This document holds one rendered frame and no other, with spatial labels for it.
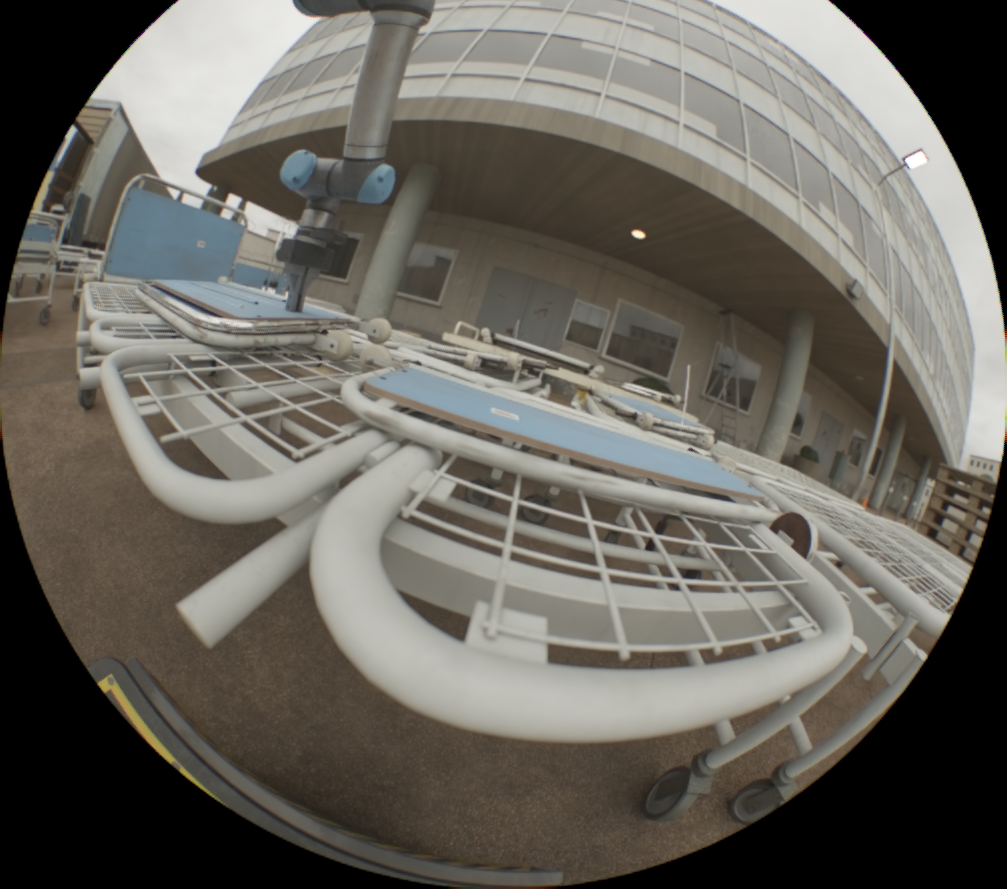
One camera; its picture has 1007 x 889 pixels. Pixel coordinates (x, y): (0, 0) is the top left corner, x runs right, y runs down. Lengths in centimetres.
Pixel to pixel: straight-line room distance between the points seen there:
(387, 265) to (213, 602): 493
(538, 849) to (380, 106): 116
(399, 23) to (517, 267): 631
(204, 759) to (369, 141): 75
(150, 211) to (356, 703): 164
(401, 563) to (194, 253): 154
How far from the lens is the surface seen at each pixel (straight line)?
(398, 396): 36
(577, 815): 70
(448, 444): 29
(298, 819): 35
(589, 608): 28
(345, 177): 57
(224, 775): 36
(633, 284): 691
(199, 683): 70
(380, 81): 54
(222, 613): 19
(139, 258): 155
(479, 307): 654
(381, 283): 496
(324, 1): 64
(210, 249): 166
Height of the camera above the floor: 62
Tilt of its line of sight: 7 degrees down
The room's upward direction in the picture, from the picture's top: 18 degrees clockwise
